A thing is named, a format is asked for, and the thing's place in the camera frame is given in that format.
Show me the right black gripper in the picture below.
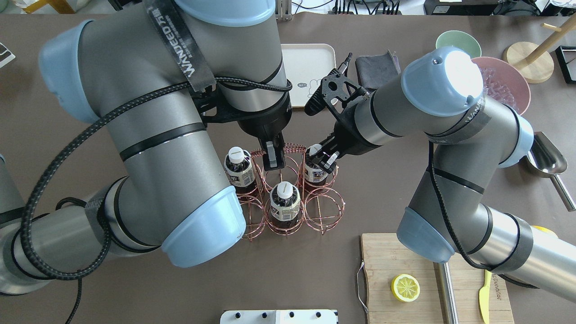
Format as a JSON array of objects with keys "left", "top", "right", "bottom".
[{"left": 308, "top": 121, "right": 360, "bottom": 174}]

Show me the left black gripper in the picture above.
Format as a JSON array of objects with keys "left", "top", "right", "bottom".
[{"left": 237, "top": 100, "right": 292, "bottom": 171}]

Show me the tea bottle taken to tray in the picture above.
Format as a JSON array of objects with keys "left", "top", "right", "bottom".
[{"left": 304, "top": 144, "right": 328, "bottom": 186}]

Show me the copper wire bottle basket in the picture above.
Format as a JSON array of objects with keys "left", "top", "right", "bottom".
[{"left": 223, "top": 143, "right": 346, "bottom": 240}]

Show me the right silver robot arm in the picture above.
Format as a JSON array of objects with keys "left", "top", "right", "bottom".
[{"left": 305, "top": 46, "right": 576, "bottom": 302}]

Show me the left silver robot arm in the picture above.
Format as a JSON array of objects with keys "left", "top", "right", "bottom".
[{"left": 1, "top": 0, "right": 292, "bottom": 296}]

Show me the tea bottle outer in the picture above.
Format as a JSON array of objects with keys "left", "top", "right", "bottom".
[{"left": 224, "top": 146, "right": 257, "bottom": 194}]

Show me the tea bottle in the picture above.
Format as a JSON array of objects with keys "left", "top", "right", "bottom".
[
  {"left": 224, "top": 146, "right": 257, "bottom": 194},
  {"left": 270, "top": 181, "right": 301, "bottom": 229}
]

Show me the tea bottle middle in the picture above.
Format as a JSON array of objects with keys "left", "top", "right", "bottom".
[{"left": 270, "top": 181, "right": 301, "bottom": 229}]

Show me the white bunny tray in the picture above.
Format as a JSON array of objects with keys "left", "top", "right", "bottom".
[{"left": 281, "top": 44, "right": 336, "bottom": 108}]

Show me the grey folded cloth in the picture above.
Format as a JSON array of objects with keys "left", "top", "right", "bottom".
[{"left": 355, "top": 51, "right": 401, "bottom": 93}]

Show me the wooden cutting board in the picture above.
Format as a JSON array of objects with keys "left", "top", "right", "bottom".
[{"left": 356, "top": 232, "right": 515, "bottom": 324}]

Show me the lemon half slice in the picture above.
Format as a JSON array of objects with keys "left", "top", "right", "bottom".
[{"left": 391, "top": 274, "right": 420, "bottom": 303}]

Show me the green bowl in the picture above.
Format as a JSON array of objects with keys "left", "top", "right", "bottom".
[{"left": 435, "top": 30, "right": 482, "bottom": 58}]

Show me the steel muddler rod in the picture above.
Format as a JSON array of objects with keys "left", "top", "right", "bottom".
[{"left": 434, "top": 262, "right": 459, "bottom": 324}]

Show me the pink bowl with ice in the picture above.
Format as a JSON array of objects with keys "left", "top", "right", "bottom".
[{"left": 472, "top": 57, "right": 531, "bottom": 115}]

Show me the yellow plastic knife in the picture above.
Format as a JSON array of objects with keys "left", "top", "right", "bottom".
[{"left": 478, "top": 270, "right": 492, "bottom": 324}]

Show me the steel ice scoop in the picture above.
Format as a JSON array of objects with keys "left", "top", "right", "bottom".
[{"left": 526, "top": 131, "right": 575, "bottom": 212}]

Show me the yellow lemon far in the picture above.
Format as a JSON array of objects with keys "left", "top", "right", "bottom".
[{"left": 531, "top": 225, "right": 559, "bottom": 239}]

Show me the wooden cup tree stand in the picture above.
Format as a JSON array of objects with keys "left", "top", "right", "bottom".
[{"left": 503, "top": 15, "right": 576, "bottom": 84}]

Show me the black framed glass rack tray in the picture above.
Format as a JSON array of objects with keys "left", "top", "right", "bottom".
[{"left": 555, "top": 45, "right": 576, "bottom": 84}]

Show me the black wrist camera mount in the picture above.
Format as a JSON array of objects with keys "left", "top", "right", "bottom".
[{"left": 304, "top": 53, "right": 370, "bottom": 118}]

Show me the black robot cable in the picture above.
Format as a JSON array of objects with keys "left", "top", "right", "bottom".
[{"left": 20, "top": 76, "right": 293, "bottom": 324}]

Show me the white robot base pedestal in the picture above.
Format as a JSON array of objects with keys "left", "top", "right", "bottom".
[{"left": 220, "top": 308, "right": 339, "bottom": 324}]

